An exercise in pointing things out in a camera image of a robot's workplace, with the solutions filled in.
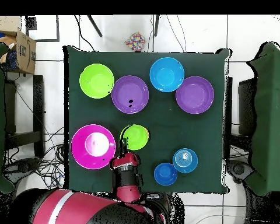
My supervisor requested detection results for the small green bowl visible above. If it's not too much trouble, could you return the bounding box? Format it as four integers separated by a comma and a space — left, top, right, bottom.
120, 123, 151, 152

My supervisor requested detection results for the purple bowl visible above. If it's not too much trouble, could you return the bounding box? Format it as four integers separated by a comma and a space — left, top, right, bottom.
111, 75, 150, 115
175, 76, 215, 115

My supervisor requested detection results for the large pink bowl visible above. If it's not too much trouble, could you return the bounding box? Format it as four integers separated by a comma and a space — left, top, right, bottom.
71, 123, 117, 170

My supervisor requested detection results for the dark green table cloth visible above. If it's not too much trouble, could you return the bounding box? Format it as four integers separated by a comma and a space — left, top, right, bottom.
62, 45, 232, 194

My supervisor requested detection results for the small dark blue bowl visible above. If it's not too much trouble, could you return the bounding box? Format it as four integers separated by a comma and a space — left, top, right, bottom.
153, 162, 179, 187

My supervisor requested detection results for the small light blue bowl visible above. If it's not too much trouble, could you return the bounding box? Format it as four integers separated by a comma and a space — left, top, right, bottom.
172, 148, 199, 174

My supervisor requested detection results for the large green bowl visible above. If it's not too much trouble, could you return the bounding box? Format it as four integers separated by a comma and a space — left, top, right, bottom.
79, 63, 116, 100

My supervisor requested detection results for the large blue bowl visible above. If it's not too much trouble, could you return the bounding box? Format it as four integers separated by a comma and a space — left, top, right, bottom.
149, 57, 186, 93

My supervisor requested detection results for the multicoloured bundle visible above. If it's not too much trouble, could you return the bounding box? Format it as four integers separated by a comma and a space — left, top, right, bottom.
124, 31, 146, 52

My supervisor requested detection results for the cardboard box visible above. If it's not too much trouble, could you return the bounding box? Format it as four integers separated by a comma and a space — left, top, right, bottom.
0, 29, 37, 75

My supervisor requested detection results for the black bench frame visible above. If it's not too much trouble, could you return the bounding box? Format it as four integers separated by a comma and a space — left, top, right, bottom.
3, 74, 47, 159

